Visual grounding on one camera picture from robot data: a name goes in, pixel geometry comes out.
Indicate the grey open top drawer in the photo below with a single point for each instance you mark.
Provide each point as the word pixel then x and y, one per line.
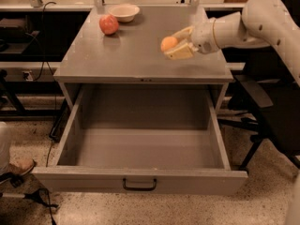
pixel 142 132

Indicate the brown shoe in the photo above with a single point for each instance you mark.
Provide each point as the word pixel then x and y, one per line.
pixel 21 167

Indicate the red apple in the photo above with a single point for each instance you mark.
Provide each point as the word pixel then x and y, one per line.
pixel 108 24

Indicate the white bowl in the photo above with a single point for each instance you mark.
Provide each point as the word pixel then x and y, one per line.
pixel 124 13

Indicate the orange fruit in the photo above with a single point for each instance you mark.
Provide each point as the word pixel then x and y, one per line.
pixel 168 43

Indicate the black drawer handle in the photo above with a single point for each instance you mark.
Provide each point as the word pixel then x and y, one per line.
pixel 139 186

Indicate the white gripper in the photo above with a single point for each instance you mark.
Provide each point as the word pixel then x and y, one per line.
pixel 202 37

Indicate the beige trouser leg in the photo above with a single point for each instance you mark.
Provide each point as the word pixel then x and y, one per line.
pixel 5 142

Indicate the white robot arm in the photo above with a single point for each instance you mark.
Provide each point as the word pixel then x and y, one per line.
pixel 240 29

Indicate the black stand base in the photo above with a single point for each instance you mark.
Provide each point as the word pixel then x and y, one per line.
pixel 41 196

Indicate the black office chair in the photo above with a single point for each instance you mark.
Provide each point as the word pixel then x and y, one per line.
pixel 268 88

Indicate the wall power outlet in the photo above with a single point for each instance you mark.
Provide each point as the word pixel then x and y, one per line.
pixel 27 75

